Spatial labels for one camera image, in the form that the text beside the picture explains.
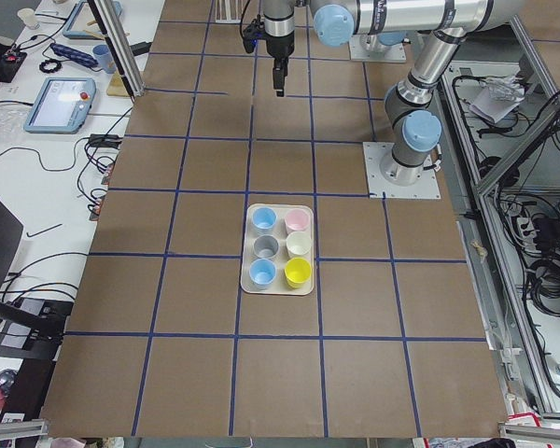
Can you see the wooden mug tree stand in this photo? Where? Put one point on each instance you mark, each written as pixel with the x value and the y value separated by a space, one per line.
pixel 115 86

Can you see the light blue plastic cup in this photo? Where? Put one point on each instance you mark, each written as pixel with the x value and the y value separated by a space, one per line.
pixel 264 219

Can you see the aluminium frame post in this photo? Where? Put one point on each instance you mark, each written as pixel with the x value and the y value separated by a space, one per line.
pixel 110 25

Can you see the cream serving tray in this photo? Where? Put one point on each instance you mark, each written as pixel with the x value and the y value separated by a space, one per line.
pixel 280 285

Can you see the near blue teach pendant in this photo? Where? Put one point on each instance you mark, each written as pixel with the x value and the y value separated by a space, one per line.
pixel 61 106

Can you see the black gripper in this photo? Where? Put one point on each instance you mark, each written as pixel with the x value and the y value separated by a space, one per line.
pixel 280 47

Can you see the black power adapter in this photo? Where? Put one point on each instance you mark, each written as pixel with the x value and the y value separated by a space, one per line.
pixel 140 48

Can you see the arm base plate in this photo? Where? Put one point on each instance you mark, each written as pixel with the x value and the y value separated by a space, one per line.
pixel 381 48
pixel 424 188

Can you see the yellow plastic cup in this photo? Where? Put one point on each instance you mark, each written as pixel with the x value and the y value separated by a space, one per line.
pixel 298 272

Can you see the blue cup on desk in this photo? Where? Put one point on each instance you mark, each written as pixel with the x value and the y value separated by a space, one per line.
pixel 102 54

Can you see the pink plastic cup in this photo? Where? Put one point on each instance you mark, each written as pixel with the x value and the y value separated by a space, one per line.
pixel 297 219

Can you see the grey plastic cup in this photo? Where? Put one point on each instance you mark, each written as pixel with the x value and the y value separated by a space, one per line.
pixel 266 247

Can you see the far blue teach pendant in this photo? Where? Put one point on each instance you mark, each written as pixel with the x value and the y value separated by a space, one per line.
pixel 81 24

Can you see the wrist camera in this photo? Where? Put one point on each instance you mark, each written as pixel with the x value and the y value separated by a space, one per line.
pixel 252 34

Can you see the white paper cup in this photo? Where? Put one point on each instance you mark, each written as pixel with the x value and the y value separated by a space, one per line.
pixel 28 17

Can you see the cream plastic cup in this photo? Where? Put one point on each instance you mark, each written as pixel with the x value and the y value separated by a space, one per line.
pixel 299 244

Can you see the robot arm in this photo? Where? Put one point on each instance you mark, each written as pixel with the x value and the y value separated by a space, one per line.
pixel 279 34
pixel 417 131

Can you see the blue teach pendant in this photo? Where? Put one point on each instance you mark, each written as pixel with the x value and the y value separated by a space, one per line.
pixel 61 106
pixel 81 24

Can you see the blue plaid pencil case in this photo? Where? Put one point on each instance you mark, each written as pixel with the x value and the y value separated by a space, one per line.
pixel 74 55

